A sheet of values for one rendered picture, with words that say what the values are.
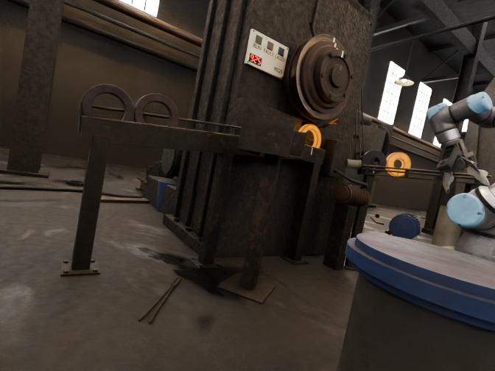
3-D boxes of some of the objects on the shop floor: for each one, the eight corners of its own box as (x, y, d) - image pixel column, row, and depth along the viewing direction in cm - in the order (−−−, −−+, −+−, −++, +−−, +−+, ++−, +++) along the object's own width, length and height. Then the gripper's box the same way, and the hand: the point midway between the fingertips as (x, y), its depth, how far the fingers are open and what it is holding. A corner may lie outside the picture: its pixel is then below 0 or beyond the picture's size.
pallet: (149, 202, 281) (158, 157, 278) (135, 188, 350) (141, 153, 347) (250, 210, 346) (257, 175, 343) (221, 198, 414) (226, 168, 411)
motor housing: (317, 263, 181) (334, 181, 178) (339, 262, 194) (355, 185, 190) (333, 271, 171) (352, 185, 167) (355, 269, 183) (373, 188, 180)
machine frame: (160, 221, 210) (202, -21, 199) (272, 227, 271) (309, 41, 260) (200, 258, 150) (265, -87, 139) (332, 255, 210) (384, 15, 199)
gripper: (485, 129, 105) (506, 180, 103) (434, 147, 123) (451, 191, 121) (471, 134, 101) (493, 186, 100) (421, 152, 119) (438, 196, 117)
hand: (466, 191), depth 109 cm, fingers open, 14 cm apart
